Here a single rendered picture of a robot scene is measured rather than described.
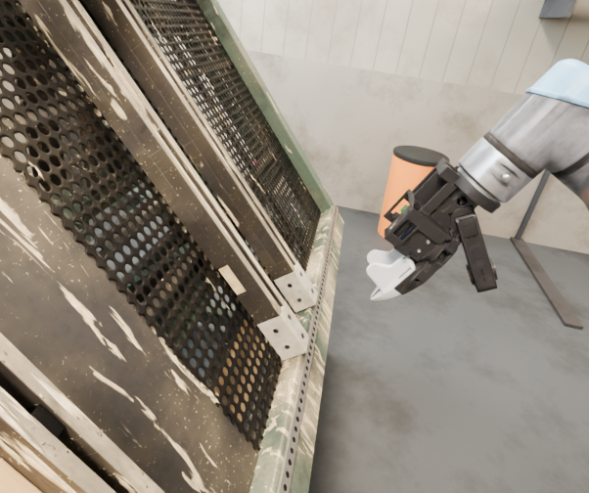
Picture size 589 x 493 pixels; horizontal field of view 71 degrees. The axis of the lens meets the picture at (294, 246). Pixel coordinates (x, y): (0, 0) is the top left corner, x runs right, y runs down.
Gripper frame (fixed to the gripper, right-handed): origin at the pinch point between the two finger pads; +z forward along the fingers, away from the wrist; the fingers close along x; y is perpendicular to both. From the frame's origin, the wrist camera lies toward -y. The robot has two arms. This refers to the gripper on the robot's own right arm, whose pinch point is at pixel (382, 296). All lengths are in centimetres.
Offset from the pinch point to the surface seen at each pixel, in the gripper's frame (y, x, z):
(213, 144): 39, -48, 17
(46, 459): 24.9, 28.6, 23.0
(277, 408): -7.9, -11.5, 43.6
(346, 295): -68, -189, 112
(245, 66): 56, -122, 15
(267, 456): -8.2, 0.3, 43.1
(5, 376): 33.3, 24.9, 20.5
